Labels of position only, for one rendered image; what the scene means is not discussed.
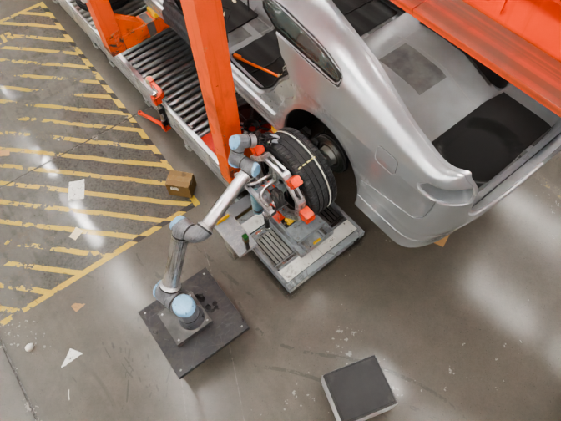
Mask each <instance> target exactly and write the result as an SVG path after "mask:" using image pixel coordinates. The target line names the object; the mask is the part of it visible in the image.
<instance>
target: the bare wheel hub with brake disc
mask: <svg viewBox="0 0 561 421"><path fill-rule="evenodd" d="M316 139H318V140H319V141H320V143H319V151H320V152H321V153H322V154H323V155H325V156H326V158H327V163H328V165H329V166H330V167H331V170H333V171H335V172H336V173H341V172H342V171H344V170H345V169H346V157H345V156H344V154H343V152H342V150H341V148H340V146H339V145H338V144H337V143H336V142H335V140H334V139H332V138H331V137H330V136H328V135H326V134H320V135H319V136H317V137H316Z"/></svg>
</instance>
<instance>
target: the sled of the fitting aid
mask: <svg viewBox="0 0 561 421"><path fill-rule="evenodd" d="M317 215H318V216H319V217H320V218H321V219H322V220H323V221H324V222H325V225H324V226H323V227H321V228H320V229H319V230H317V231H316V232H314V233H313V234H312V235H310V236H309V237H307V238H306V239H305V240H304V241H303V242H301V243H300V244H299V245H297V244H296V243H295V242H294V241H293V240H292V239H291V238H290V237H289V236H288V235H287V233H286V232H285V231H284V230H283V229H282V228H281V227H280V226H279V225H278V224H277V223H276V222H275V220H274V219H273V218H272V217H271V218H270V219H269V221H270V226H271V227H272V228H273V229H274V230H275V231H276V232H277V233H278V234H279V235H280V237H281V238H282V239H283V240H284V241H285V242H286V243H287V244H288V245H289V246H290V247H291V249H292V250H293V251H294V252H295V253H296V254H297V255H298V256H299V257H300V258H302V257H304V256H305V255H307V254H308V253H309V252H310V251H312V250H313V249H315V248H316V247H317V246H319V245H320V244H321V243H322V242H323V241H325V240H326V239H327V238H329V237H330V236H332V235H333V234H334V229H333V228H332V227H331V226H330V225H329V224H328V223H327V222H326V221H325V220H324V219H323V218H322V217H321V216H320V215H319V214H317Z"/></svg>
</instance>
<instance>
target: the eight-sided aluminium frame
mask: <svg viewBox="0 0 561 421"><path fill-rule="evenodd" d="M250 158H251V159H252V160H253V161H255V162H257V163H258V164H259V165H260V173H259V174H258V175H257V176H256V177H255V179H256V180H259V179H260V177H261V178H262V177H264V175H263V172H262V169H261V161H264V162H266V163H267V164H268V166H269V167H271V169H273V171H274V172H275V173H276V174H278V176H279V177H280V178H281V179H282V180H283V182H284V184H285V186H286V188H287V190H288V191H289V193H290V194H291V197H292V199H293V201H294V202H295V210H291V209H289V208H288V207H287V206H285V207H284V209H285V210H283V209H281V210H279V212H280V213H281V214H282V215H283V216H284V217H285V218H288V219H292V220H294V221H300V220H301V218H300V217H299V211H300V210H301V209H303V208H304V207H306V201H305V198H304V196H303V195H302V193H301V192H300V190H299V188H298V187H297V188H296V189H294V190H295V192H296V194H297V196H298V197H296V194H295V192H294V191H293V190H290V188H289V187H288V185H287V184H286V180H288V179H290V178H291V177H292V175H291V173H290V171H289V170H287V169H286V168H285V167H284V166H283V165H282V164H281V163H280V162H279V161H278V160H277V159H276V158H275V157H274V156H273V155H272V154H271V153H270V152H264V153H263V154H261V155H259V156H254V155H252V156H251V157H250ZM270 160H271V161H272V162H273V163H274V164H275V165H277V166H278V167H279V168H280V170H279V169H278V168H277V167H276V166H275V165H274V164H273V163H271V162H270ZM281 171H282V172H283V173H282V172H281Z"/></svg>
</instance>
